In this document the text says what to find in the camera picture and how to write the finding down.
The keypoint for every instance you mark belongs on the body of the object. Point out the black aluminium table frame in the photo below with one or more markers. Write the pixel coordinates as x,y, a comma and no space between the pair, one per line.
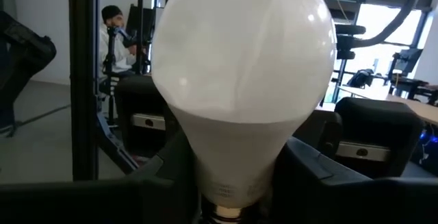
83,80

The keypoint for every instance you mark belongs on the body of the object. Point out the black curved conduit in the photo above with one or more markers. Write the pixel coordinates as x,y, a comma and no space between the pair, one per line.
393,22

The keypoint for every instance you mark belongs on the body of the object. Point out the black tripod stand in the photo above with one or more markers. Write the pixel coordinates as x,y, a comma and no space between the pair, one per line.
110,63

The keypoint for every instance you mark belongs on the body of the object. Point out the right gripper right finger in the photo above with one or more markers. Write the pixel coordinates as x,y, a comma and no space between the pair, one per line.
342,200

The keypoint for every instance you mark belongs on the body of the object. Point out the black bulky equipment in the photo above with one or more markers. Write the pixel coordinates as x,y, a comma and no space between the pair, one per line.
24,56

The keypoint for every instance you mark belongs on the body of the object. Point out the person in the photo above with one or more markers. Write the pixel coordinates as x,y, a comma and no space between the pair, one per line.
114,52

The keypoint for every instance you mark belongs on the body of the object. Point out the white lightbulb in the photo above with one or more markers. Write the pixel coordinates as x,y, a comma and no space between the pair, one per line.
239,80

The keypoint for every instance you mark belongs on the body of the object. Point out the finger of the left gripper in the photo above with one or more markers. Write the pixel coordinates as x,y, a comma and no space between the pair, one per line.
380,121
137,97

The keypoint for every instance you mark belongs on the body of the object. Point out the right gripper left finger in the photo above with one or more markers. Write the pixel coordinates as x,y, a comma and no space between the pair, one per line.
102,203

